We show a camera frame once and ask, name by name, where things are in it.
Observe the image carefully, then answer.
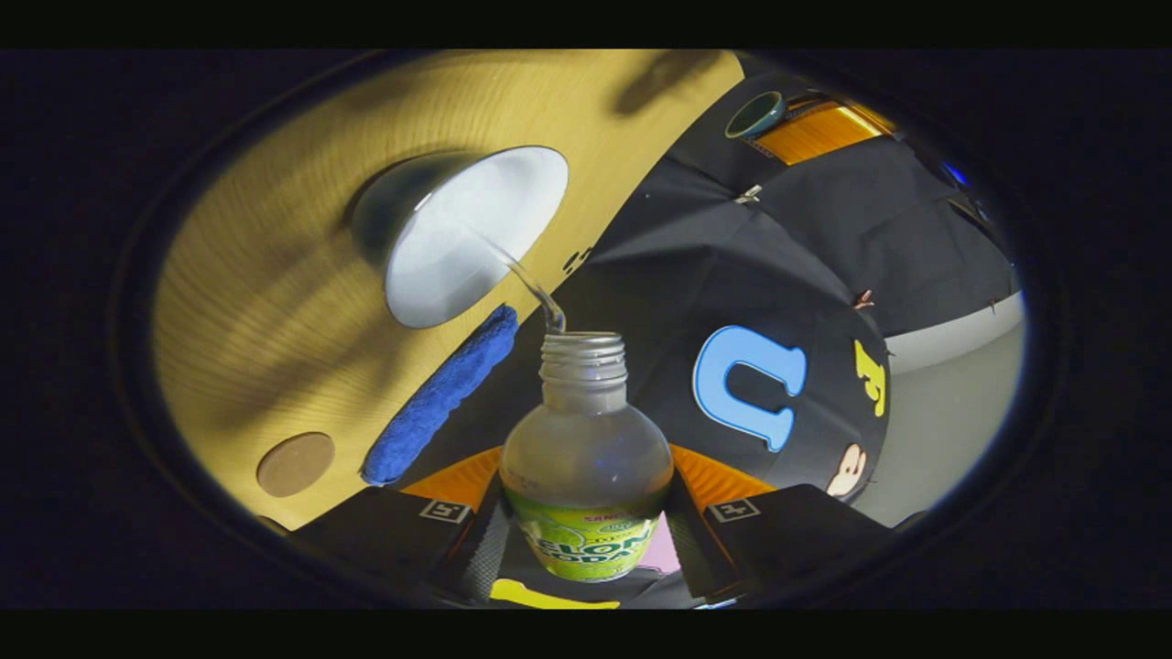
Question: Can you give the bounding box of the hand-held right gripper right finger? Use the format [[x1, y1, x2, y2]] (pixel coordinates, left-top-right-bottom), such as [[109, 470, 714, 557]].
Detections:
[[664, 444, 894, 605]]

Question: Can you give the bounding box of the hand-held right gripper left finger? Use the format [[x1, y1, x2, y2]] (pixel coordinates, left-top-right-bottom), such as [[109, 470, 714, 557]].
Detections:
[[293, 446, 514, 605]]

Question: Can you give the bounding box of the silver green-label water bottle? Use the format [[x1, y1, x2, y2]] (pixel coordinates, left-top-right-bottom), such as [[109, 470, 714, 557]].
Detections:
[[499, 331, 676, 583]]

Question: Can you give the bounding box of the round brown coaster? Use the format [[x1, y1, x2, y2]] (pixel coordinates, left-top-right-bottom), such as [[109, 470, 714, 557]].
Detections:
[[256, 432, 336, 498]]

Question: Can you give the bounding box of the white teacup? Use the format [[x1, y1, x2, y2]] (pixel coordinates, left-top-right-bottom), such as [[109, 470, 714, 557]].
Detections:
[[351, 146, 570, 330]]

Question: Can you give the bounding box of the black backdrop cloth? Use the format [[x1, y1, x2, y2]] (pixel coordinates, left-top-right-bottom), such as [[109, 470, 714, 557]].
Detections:
[[394, 55, 1022, 610]]

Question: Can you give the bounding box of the blue towel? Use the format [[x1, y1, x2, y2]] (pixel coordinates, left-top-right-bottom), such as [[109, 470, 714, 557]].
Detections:
[[360, 305, 519, 487]]

